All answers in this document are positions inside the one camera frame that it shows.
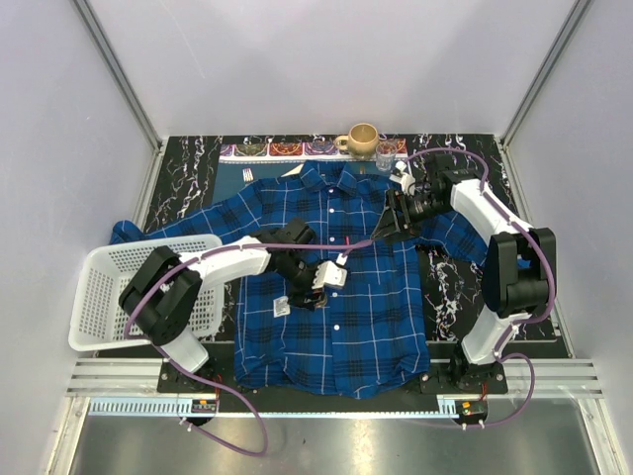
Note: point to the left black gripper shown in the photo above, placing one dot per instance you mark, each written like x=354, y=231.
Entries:
x=300, y=296

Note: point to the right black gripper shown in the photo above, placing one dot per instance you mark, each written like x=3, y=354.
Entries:
x=388, y=225

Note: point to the blue plaid shirt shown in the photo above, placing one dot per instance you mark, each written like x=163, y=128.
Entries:
x=372, y=330

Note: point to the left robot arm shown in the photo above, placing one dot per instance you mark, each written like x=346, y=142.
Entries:
x=161, y=296

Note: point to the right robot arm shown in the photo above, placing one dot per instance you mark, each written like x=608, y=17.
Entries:
x=519, y=277

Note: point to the small clear glass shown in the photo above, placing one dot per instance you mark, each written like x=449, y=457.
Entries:
x=386, y=153

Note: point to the tan ceramic mug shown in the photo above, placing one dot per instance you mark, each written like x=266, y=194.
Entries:
x=360, y=143

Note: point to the white square plate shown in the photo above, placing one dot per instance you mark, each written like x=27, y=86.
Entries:
x=294, y=171

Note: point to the silver fork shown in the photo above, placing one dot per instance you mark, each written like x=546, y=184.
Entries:
x=247, y=174

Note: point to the blue patterned placemat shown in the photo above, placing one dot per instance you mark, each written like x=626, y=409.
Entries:
x=273, y=157

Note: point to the white plastic basket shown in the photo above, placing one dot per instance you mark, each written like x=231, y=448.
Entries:
x=97, y=321

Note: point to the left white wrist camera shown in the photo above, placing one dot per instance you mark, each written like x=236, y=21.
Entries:
x=331, y=274

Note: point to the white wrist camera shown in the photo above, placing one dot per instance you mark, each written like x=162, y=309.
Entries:
x=331, y=274
x=401, y=175

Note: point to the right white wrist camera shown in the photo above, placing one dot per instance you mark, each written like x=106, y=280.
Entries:
x=401, y=175

